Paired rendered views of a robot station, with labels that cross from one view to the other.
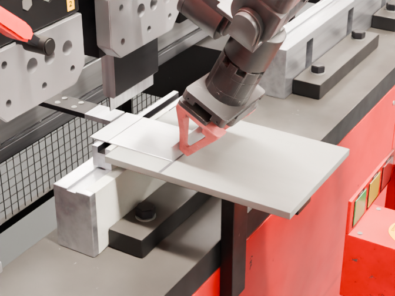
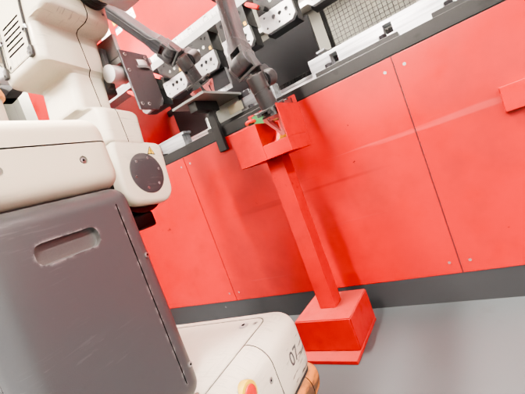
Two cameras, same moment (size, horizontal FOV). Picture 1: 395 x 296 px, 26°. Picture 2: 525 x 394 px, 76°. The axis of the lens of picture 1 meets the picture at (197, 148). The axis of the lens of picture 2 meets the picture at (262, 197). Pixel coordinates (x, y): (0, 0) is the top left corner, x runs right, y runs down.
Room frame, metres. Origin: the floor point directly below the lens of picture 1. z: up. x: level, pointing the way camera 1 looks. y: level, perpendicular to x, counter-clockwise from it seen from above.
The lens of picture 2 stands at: (1.10, -1.49, 0.62)
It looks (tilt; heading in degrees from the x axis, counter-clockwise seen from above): 3 degrees down; 92
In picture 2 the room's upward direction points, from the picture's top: 20 degrees counter-clockwise
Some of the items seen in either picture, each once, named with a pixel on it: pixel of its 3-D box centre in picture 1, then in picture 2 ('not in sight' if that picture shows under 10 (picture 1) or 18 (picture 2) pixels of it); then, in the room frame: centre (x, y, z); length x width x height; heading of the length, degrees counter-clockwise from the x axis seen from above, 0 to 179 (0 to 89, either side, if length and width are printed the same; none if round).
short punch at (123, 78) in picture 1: (130, 64); (221, 82); (1.05, 0.09, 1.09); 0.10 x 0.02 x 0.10; 149
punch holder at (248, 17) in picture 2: not in sight; (239, 34); (1.19, 0.00, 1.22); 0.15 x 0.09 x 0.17; 149
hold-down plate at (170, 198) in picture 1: (185, 192); (235, 120); (1.05, 0.02, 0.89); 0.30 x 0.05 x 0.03; 149
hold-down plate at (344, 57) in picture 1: (338, 61); (356, 59); (1.54, -0.27, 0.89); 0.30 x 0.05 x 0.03; 149
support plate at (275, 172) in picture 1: (227, 155); (208, 101); (0.97, -0.04, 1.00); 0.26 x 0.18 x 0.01; 59
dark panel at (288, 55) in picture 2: not in sight; (241, 98); (1.11, 0.65, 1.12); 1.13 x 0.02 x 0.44; 149
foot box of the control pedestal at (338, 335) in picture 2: not in sight; (333, 324); (1.14, -0.38, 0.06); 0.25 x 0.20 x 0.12; 59
